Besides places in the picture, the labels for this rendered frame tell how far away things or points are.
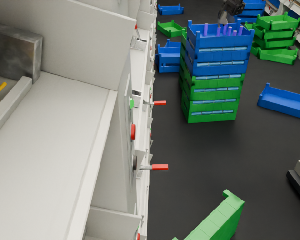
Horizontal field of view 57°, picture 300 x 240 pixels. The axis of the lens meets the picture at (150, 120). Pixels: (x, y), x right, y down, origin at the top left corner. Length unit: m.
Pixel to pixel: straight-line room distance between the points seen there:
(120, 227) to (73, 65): 0.18
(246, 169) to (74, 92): 1.35
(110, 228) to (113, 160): 0.10
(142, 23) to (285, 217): 0.97
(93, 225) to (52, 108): 0.17
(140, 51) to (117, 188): 0.53
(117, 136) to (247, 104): 1.79
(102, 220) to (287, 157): 1.41
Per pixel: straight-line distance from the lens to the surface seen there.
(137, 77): 0.62
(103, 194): 0.27
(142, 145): 0.73
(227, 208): 1.05
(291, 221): 1.36
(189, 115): 1.68
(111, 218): 0.30
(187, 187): 1.34
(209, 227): 0.99
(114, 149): 0.23
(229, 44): 1.53
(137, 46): 0.75
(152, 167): 0.63
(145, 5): 0.89
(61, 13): 0.18
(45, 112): 0.16
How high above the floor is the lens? 1.02
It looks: 36 degrees down
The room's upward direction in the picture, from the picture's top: straight up
